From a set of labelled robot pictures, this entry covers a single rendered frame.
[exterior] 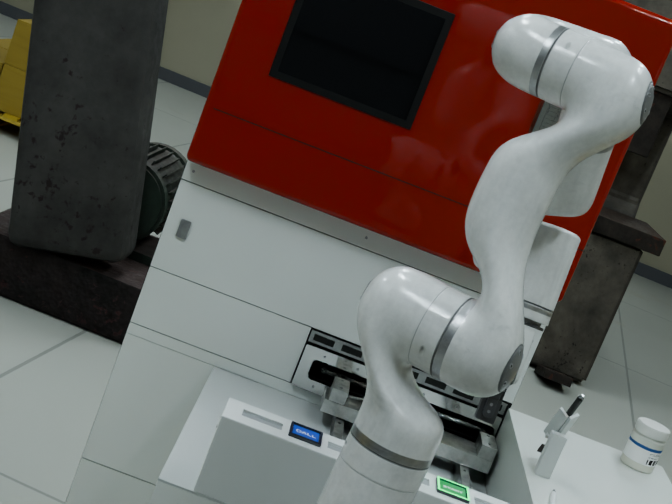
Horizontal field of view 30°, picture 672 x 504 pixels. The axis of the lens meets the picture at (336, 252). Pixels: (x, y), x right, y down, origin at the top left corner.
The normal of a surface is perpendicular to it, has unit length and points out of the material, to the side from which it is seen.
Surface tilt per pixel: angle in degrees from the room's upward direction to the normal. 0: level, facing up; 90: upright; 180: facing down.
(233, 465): 90
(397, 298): 63
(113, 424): 90
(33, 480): 0
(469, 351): 86
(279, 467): 90
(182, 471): 0
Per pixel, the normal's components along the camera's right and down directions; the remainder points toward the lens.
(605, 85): -0.33, -0.11
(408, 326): -0.43, 0.09
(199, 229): -0.05, 0.20
